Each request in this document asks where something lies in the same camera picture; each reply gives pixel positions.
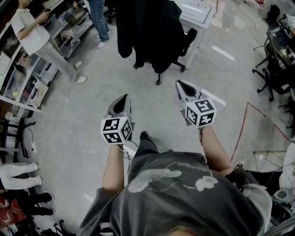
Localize person's left forearm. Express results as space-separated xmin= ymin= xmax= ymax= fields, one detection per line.
xmin=101 ymin=144 xmax=130 ymax=194

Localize white table with black lines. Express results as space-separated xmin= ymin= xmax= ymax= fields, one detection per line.
xmin=174 ymin=0 xmax=217 ymax=70

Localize black jacket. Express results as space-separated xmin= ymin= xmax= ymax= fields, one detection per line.
xmin=115 ymin=0 xmax=185 ymax=74

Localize thin black left gripper cable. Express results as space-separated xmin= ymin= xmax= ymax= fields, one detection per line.
xmin=116 ymin=139 xmax=140 ymax=176

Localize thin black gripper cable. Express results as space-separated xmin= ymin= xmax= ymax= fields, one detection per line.
xmin=198 ymin=126 xmax=207 ymax=163
xmin=116 ymin=139 xmax=140 ymax=176

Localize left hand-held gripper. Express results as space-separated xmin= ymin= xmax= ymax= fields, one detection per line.
xmin=100 ymin=94 xmax=136 ymax=145

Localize person's right forearm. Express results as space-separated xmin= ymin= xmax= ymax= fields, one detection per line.
xmin=199 ymin=125 xmax=232 ymax=175

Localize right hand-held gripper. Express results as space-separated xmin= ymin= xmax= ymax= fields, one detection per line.
xmin=175 ymin=80 xmax=217 ymax=128

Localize black metal frame stool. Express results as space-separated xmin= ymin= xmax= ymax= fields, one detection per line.
xmin=0 ymin=117 xmax=36 ymax=163

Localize row of clear storage bins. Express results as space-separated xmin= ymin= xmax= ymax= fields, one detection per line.
xmin=2 ymin=53 xmax=59 ymax=107

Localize person's grey printed t-shirt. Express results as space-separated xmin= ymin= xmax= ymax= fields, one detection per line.
xmin=77 ymin=151 xmax=272 ymax=236

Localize red floor tape line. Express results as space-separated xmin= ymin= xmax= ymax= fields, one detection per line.
xmin=230 ymin=102 xmax=290 ymax=162

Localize black swivel chair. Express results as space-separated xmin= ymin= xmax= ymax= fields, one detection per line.
xmin=252 ymin=43 xmax=295 ymax=102

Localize white shelving unit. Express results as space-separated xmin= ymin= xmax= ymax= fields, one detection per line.
xmin=0 ymin=0 xmax=91 ymax=118

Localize person's black trousers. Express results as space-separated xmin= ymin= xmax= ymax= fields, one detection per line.
xmin=128 ymin=137 xmax=173 ymax=183

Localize thin black right gripper cable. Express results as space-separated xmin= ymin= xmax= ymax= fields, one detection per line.
xmin=198 ymin=126 xmax=207 ymax=163

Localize black office chair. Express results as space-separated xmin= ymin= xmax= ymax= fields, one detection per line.
xmin=133 ymin=27 xmax=198 ymax=86

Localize thin metal frame stand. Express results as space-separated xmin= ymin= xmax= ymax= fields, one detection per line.
xmin=253 ymin=149 xmax=289 ymax=171

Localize dark cluttered desk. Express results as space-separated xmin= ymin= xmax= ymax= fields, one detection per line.
xmin=253 ymin=13 xmax=295 ymax=70

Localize white floor cable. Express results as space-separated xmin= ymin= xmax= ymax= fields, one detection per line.
xmin=100 ymin=46 xmax=118 ymax=109

